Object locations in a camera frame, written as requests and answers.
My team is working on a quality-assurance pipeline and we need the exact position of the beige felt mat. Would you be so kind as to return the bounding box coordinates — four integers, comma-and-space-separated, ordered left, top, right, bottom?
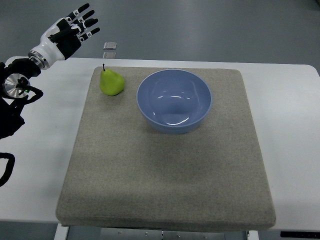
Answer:
56, 67, 276, 232

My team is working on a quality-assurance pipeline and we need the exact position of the lower metal floor plate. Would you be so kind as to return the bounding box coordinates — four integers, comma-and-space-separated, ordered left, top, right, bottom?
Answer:
103, 51, 117, 59

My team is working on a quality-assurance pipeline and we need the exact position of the upper metal floor plate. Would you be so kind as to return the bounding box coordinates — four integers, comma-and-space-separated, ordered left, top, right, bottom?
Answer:
103, 41, 117, 50

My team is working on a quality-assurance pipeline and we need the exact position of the blue bowl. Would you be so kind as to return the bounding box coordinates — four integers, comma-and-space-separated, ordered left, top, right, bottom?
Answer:
136, 69, 213, 135

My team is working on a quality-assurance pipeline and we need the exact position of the metal floor plate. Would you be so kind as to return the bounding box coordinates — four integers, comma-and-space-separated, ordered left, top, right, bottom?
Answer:
103, 41, 117, 50
103, 51, 117, 59

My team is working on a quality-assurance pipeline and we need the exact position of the green pear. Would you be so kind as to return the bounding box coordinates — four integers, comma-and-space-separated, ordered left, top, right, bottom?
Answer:
99, 63, 125, 96

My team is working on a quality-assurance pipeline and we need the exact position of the metal table frame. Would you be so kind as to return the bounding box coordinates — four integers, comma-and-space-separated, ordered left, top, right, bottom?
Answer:
54, 224, 260, 240

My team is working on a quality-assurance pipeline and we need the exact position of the black cable loop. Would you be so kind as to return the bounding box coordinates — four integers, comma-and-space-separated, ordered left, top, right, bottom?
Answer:
0, 151, 16, 187

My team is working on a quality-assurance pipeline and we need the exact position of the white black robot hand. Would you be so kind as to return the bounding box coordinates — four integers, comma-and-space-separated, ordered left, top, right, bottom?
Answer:
28, 3, 100, 70

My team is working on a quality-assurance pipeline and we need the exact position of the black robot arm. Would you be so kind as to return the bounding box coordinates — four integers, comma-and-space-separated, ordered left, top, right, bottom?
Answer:
0, 58, 44, 139

